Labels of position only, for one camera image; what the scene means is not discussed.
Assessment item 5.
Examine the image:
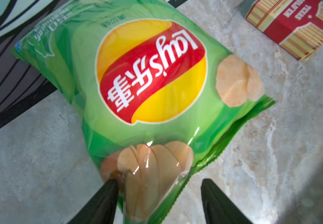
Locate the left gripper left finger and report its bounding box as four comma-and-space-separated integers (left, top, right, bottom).
68, 179, 119, 224

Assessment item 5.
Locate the green chips bag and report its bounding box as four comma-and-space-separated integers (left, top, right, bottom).
11, 1, 274, 224

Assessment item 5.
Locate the red playing card box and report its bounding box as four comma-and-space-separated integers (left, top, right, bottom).
242, 0, 323, 60

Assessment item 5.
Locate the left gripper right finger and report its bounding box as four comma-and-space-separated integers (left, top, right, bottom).
201, 178, 252, 224

